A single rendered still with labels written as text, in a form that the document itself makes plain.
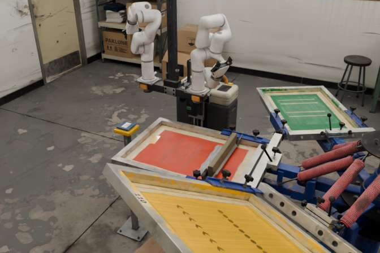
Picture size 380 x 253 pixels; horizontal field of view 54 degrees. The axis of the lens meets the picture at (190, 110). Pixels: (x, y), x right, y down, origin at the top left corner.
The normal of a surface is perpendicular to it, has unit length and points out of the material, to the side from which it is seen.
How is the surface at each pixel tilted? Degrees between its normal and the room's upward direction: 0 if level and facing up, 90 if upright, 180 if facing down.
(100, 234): 0
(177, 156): 0
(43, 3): 90
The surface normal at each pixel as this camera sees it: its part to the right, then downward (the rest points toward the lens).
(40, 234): 0.00, -0.89
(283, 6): -0.43, 0.41
